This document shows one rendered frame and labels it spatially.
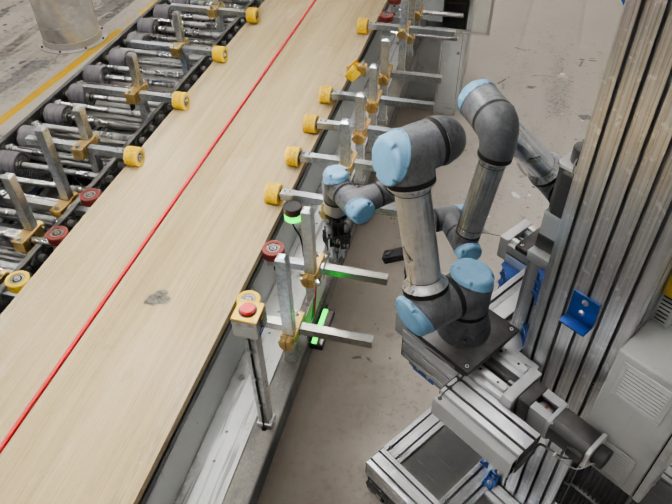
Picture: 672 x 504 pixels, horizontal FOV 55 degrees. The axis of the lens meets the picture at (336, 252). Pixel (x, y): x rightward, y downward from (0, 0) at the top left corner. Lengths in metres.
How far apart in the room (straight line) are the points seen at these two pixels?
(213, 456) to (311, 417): 0.85
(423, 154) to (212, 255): 1.07
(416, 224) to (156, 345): 0.94
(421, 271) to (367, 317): 1.68
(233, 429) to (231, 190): 0.93
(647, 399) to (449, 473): 1.04
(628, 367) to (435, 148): 0.69
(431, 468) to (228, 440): 0.81
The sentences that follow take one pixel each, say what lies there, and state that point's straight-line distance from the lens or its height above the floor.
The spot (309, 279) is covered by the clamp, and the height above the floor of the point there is 0.87.
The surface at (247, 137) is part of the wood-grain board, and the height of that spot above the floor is 0.90.
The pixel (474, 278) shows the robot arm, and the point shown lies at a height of 1.27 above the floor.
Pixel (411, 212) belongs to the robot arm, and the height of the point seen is 1.49.
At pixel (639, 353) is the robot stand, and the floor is 1.23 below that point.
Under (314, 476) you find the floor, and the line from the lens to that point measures 2.75.
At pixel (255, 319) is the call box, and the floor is 1.22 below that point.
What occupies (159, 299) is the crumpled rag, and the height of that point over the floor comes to 0.91.
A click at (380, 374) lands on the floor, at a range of 3.01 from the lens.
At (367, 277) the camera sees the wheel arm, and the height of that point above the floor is 0.86.
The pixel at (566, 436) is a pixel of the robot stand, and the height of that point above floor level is 0.98.
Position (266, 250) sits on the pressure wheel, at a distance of 2.26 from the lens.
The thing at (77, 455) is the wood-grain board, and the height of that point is 0.90.
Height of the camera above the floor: 2.44
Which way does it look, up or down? 43 degrees down
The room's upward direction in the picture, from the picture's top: 1 degrees counter-clockwise
